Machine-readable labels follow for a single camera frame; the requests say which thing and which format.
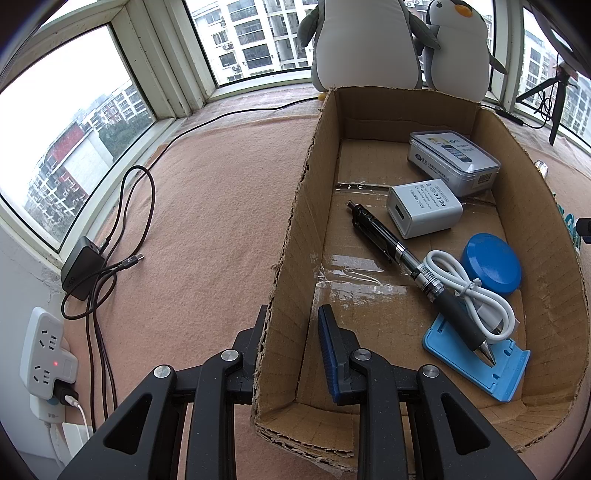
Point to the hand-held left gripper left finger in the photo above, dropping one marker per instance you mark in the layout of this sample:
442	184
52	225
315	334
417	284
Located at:
247	357

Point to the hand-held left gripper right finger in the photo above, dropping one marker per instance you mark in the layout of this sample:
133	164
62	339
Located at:
328	350

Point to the cardboard box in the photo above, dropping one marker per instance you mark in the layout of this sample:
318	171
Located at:
369	295

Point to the black gel pen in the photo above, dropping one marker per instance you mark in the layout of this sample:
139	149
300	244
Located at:
383	233

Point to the blue phone stand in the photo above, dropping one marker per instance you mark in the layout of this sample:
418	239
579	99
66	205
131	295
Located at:
503	374

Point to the blue round lid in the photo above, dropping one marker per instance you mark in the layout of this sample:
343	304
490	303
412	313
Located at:
494	263

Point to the clear plastic product case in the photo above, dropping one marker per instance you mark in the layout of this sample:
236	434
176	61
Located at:
455	159

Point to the pink felt blanket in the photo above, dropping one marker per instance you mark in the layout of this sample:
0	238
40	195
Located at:
207	207

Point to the black plug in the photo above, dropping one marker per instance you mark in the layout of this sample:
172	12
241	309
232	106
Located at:
65	397

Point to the black power adapter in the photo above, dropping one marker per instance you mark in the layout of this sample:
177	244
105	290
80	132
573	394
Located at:
82	270

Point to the teal scissors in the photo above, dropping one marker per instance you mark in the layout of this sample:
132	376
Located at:
567	221

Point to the black bar-shaped device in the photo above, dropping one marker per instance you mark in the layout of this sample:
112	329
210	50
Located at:
509	116

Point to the large grey penguin plush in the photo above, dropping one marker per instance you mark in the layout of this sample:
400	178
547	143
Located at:
360	41

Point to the small grey penguin plush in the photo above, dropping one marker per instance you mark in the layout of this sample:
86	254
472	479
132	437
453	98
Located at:
457	55

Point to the black tripod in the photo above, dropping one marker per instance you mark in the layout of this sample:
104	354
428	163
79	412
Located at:
559	106

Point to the white USB wall charger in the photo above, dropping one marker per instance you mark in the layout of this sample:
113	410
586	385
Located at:
429	207

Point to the white wall adapter block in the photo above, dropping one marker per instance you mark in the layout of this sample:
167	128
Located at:
69	436

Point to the white wall socket adapter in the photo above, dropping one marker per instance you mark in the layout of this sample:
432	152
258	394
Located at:
44	350

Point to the white window frame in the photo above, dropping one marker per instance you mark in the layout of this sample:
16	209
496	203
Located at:
157	60

